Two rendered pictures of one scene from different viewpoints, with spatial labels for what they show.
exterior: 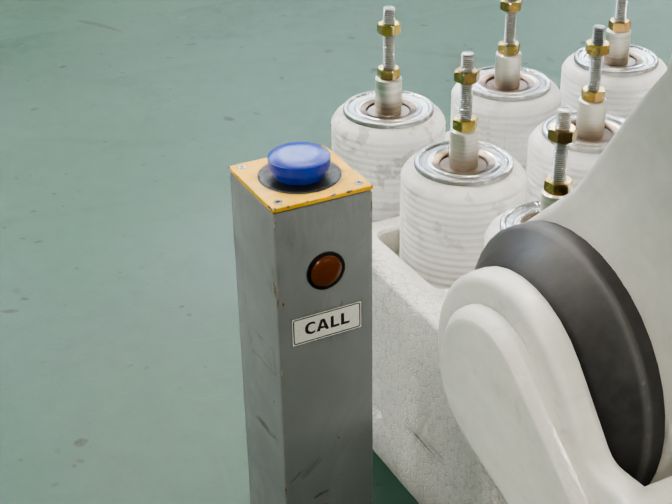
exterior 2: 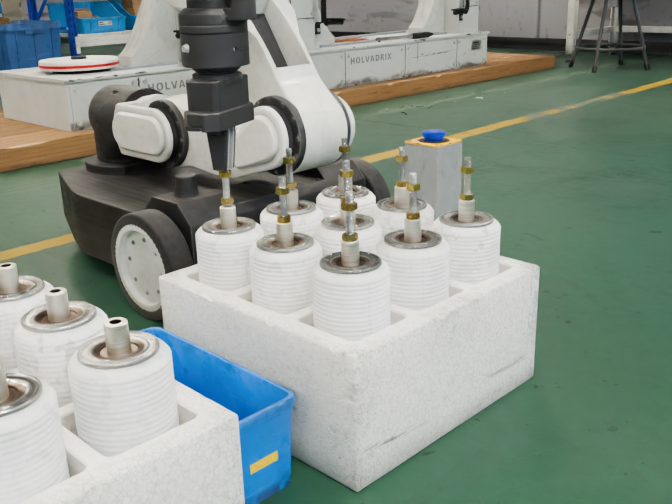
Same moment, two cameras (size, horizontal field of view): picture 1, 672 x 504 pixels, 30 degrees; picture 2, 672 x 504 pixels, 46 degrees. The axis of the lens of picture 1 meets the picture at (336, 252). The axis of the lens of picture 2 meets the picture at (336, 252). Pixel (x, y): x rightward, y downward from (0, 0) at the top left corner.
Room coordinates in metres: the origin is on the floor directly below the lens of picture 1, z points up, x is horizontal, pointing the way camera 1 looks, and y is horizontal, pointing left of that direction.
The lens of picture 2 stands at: (1.93, -0.56, 0.58)
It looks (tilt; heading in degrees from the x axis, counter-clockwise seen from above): 19 degrees down; 162
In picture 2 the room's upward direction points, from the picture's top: 2 degrees counter-clockwise
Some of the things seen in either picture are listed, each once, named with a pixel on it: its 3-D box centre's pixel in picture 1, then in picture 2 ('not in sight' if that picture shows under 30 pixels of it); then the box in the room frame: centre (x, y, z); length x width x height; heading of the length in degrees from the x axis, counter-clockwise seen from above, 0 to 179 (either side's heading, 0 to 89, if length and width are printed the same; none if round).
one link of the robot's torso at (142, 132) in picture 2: not in sight; (176, 127); (0.18, -0.34, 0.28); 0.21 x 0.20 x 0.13; 27
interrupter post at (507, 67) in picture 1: (507, 70); (412, 230); (1.02, -0.15, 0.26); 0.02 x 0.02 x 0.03
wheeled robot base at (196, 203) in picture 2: not in sight; (188, 169); (0.20, -0.32, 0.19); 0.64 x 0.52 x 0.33; 27
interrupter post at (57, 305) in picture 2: not in sight; (57, 305); (1.11, -0.59, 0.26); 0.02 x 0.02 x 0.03
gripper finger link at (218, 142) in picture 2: not in sight; (217, 148); (0.87, -0.37, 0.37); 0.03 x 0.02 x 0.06; 48
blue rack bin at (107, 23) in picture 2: not in sight; (86, 17); (-4.42, -0.32, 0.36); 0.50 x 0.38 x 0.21; 28
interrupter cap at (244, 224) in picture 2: not in sight; (229, 226); (0.86, -0.36, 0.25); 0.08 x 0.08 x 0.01
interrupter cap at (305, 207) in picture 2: not in sight; (291, 208); (0.81, -0.26, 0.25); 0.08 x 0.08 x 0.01
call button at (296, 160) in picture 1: (299, 167); (433, 137); (0.72, 0.02, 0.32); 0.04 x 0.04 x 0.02
